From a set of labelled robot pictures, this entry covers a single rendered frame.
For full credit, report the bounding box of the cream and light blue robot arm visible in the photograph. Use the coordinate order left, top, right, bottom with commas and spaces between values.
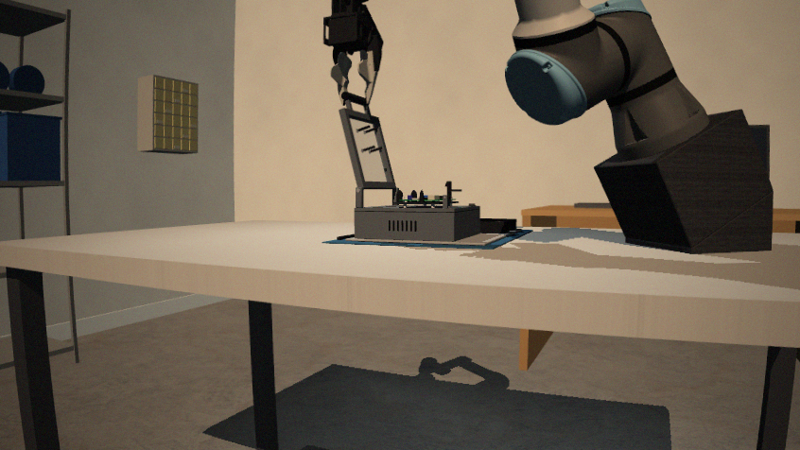
505, 0, 710, 161

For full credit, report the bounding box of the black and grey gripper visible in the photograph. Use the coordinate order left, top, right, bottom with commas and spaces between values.
323, 0, 382, 106

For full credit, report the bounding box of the green circuit board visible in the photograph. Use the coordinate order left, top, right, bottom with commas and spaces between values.
408, 195, 443, 201

